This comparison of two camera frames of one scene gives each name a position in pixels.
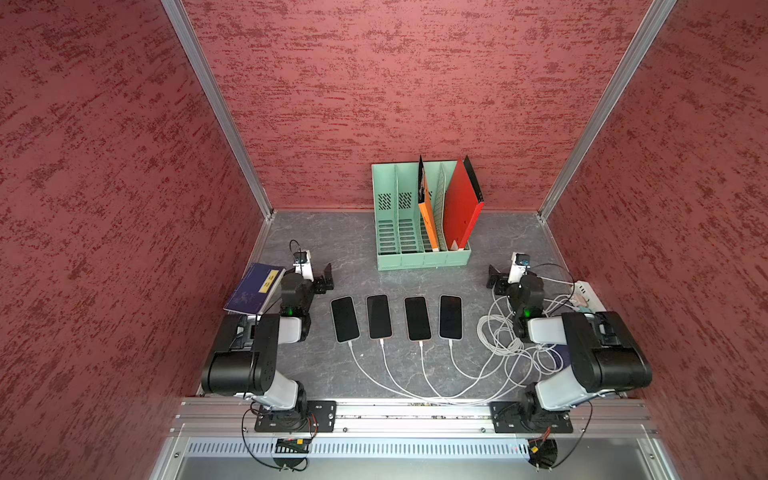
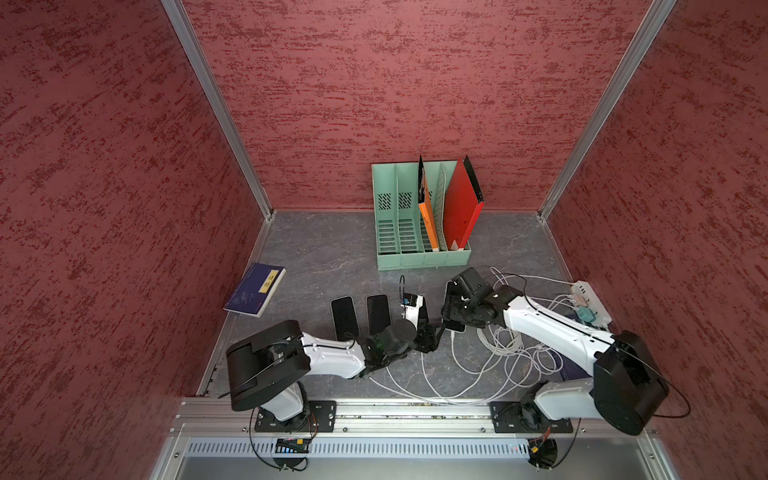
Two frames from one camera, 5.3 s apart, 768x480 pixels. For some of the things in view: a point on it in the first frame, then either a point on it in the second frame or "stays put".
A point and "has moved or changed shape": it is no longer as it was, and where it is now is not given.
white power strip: x=593 y=302 stays put
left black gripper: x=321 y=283 -> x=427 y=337
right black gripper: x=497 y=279 -> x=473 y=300
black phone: x=450 y=317 has moved or changed shape
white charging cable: x=423 y=396 stays put
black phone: x=345 y=320 stays put
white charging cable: x=396 y=391 stays put
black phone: x=379 y=316 stays put
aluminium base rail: x=415 y=440 stays put
